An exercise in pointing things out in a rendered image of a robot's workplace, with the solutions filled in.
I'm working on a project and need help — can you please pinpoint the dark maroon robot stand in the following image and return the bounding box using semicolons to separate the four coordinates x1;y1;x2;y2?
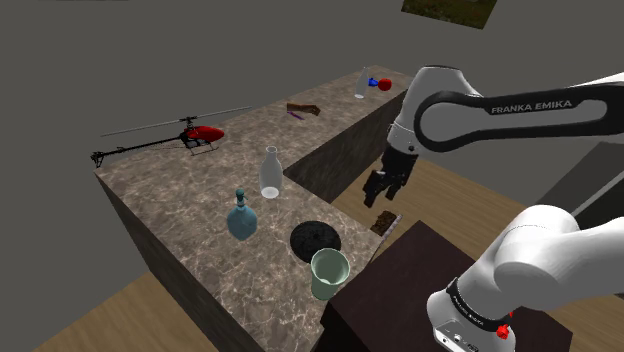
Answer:
315;220;574;352

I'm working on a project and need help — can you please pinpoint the brown flat block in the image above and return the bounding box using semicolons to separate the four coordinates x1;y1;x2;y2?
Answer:
285;101;322;117

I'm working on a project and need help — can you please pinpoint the black round disc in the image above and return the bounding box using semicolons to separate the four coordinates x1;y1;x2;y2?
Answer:
289;220;343;265

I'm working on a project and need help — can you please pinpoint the blue and red toy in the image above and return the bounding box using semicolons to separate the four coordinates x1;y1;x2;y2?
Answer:
367;76;394;93

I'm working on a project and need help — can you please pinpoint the brown flat board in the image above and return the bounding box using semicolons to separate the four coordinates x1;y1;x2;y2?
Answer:
369;209;404;239

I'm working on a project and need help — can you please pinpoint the clear glass bottle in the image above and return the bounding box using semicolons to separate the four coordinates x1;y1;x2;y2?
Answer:
258;145;284;200
353;66;372;100

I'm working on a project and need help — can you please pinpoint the teal spray bottle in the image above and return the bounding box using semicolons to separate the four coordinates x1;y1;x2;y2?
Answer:
225;188;259;243

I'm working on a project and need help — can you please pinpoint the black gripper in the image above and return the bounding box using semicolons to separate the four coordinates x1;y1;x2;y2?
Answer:
362;145;419;209

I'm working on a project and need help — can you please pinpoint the pale green cup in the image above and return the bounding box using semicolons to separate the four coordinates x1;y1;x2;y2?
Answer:
309;247;352;301

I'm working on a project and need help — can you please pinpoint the red toy helicopter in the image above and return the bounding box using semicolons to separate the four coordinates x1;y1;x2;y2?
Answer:
89;106;254;170

